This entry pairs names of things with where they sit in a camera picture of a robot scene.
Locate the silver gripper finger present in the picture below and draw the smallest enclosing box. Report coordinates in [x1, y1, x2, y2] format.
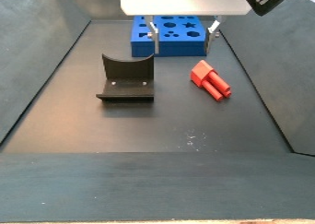
[205, 16, 221, 53]
[144, 16, 160, 53]

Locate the red three prong object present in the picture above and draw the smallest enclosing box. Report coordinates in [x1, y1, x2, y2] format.
[189, 60, 230, 101]

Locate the black curved fixture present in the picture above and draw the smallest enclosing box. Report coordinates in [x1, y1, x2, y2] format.
[95, 55, 154, 101]

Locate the blue foam shape block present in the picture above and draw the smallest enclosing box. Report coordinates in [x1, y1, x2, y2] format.
[130, 16, 205, 57]

